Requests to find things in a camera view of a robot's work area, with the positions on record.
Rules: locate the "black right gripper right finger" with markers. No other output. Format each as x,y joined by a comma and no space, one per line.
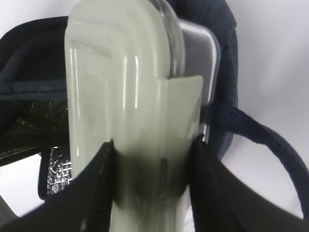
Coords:
222,203

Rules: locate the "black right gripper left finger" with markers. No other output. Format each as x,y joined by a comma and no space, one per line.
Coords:
83,206

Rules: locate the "dark navy fabric lunch bag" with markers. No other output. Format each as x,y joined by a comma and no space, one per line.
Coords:
273,88

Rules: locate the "green lid glass food container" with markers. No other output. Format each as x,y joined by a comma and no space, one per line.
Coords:
138,76

